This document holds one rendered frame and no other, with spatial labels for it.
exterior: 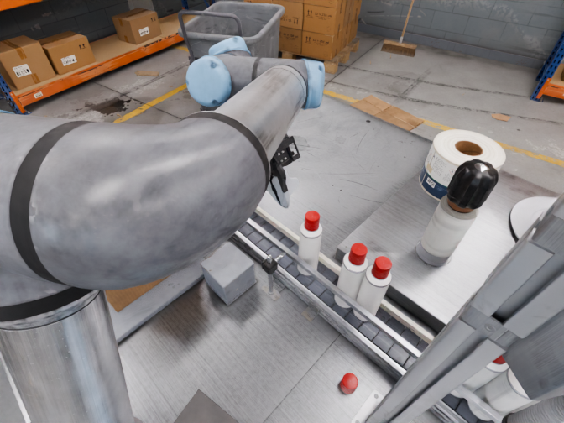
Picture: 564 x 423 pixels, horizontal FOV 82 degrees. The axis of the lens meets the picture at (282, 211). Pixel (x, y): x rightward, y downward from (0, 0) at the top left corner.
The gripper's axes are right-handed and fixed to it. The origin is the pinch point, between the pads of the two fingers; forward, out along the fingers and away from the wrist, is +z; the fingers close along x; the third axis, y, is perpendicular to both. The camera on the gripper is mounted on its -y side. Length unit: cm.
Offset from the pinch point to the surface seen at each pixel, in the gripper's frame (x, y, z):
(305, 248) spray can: -4.2, -1.6, 10.5
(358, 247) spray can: -18.6, 0.9, 8.4
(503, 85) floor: 80, 366, 78
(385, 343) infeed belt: -19.9, -1.7, 32.8
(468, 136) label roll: -13, 65, 13
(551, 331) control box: -53, -16, -3
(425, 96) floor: 120, 284, 55
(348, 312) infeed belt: -10.7, -1.3, 28.2
